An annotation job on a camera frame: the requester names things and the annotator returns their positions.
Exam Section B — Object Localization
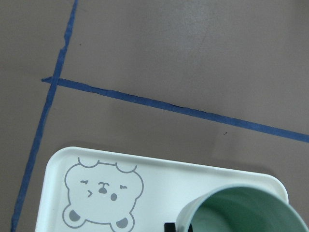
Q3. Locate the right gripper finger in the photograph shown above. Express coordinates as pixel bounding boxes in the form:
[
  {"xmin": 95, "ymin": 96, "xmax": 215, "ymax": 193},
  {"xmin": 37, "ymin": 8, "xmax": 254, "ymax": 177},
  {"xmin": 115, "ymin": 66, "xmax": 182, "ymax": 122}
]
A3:
[{"xmin": 164, "ymin": 221, "xmax": 194, "ymax": 232}]

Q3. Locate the green cup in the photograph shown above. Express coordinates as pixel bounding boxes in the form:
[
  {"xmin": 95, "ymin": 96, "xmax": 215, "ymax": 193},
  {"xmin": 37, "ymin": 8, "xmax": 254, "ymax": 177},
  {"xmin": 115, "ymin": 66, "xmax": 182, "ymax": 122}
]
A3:
[{"xmin": 175, "ymin": 186, "xmax": 309, "ymax": 232}]

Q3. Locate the blue tape line crosswise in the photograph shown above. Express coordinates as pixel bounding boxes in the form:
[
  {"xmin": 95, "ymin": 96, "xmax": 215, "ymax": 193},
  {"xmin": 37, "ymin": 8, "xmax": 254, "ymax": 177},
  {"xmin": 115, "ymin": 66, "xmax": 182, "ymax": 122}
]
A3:
[{"xmin": 57, "ymin": 78, "xmax": 309, "ymax": 143}]

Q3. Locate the white bear tray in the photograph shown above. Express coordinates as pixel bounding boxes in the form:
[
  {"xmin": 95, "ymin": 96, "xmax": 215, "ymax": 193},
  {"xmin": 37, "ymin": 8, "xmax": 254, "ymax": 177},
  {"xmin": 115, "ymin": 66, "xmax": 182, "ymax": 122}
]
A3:
[{"xmin": 35, "ymin": 147, "xmax": 288, "ymax": 232}]

